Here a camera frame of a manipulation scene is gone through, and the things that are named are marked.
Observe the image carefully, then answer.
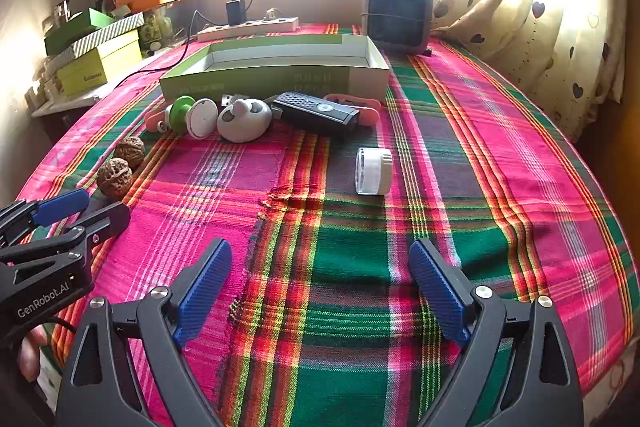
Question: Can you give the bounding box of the white side shelf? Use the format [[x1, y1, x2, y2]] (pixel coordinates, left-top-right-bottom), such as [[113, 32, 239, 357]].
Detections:
[[30, 52, 171, 118]]

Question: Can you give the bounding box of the green white spool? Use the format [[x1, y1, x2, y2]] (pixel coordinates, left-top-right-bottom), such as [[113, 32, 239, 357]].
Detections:
[[169, 98, 219, 140]]

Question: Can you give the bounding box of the small brown walnut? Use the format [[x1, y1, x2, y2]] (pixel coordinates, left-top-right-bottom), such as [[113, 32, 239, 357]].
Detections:
[[115, 137, 147, 168]]

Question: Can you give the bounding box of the green box lid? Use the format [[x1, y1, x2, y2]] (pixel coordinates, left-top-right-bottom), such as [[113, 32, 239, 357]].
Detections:
[[44, 8, 131, 56]]

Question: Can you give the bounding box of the black remote device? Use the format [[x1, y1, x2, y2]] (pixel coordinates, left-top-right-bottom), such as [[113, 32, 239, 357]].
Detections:
[[271, 91, 362, 138]]

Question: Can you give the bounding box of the white grey rounded case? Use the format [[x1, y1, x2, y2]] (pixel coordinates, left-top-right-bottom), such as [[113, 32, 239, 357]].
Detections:
[[216, 98, 273, 144]]

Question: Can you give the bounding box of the grey black fan heater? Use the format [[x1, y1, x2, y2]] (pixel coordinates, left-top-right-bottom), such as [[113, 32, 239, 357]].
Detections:
[[361, 0, 433, 55]]

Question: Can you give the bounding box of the white power strip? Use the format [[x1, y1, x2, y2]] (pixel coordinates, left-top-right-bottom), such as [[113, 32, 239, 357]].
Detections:
[[196, 17, 300, 42]]

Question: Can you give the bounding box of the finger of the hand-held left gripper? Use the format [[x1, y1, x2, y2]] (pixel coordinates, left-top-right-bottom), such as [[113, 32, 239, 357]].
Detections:
[[0, 201, 132, 265], [0, 188, 91, 248]]

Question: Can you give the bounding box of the person's left hand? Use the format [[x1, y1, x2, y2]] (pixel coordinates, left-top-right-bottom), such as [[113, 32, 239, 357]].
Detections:
[[20, 324, 53, 380]]

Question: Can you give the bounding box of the black charger cable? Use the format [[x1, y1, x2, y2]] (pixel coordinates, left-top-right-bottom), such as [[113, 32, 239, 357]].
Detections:
[[107, 0, 253, 92]]

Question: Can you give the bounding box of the striped box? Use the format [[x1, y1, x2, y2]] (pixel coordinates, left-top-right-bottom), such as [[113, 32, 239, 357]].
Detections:
[[60, 12, 146, 58]]

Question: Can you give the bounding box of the green glass jar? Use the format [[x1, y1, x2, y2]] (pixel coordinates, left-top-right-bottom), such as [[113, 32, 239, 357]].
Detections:
[[140, 12, 173, 55]]

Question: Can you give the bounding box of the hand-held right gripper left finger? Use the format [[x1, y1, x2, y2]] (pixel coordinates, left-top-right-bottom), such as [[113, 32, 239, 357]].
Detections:
[[55, 237, 236, 427]]

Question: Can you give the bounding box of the pink white curled clip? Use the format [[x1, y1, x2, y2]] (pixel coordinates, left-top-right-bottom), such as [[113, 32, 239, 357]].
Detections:
[[322, 93, 383, 128]]

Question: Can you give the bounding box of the clear jar white lid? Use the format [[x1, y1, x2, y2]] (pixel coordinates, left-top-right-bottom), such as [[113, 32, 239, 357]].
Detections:
[[355, 147, 393, 196]]

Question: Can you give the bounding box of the large brown walnut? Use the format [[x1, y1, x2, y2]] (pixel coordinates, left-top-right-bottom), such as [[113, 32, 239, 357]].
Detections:
[[96, 158, 135, 199]]

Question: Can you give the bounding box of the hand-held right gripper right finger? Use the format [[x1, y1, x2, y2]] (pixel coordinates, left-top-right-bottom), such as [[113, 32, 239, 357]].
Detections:
[[407, 238, 586, 427]]

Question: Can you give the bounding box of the pink plastic clip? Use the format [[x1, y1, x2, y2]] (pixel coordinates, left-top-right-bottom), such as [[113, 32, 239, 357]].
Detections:
[[145, 107, 173, 134]]

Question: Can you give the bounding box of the yellow green box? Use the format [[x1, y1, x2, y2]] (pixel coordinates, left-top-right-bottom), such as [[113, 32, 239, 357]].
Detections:
[[56, 39, 143, 96]]

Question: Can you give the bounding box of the cream heart print curtain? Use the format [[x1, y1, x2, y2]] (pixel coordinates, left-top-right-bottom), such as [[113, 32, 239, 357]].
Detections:
[[432, 0, 628, 142]]

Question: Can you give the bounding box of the green cardboard box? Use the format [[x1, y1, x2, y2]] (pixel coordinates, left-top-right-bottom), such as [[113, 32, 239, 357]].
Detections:
[[159, 33, 392, 102]]

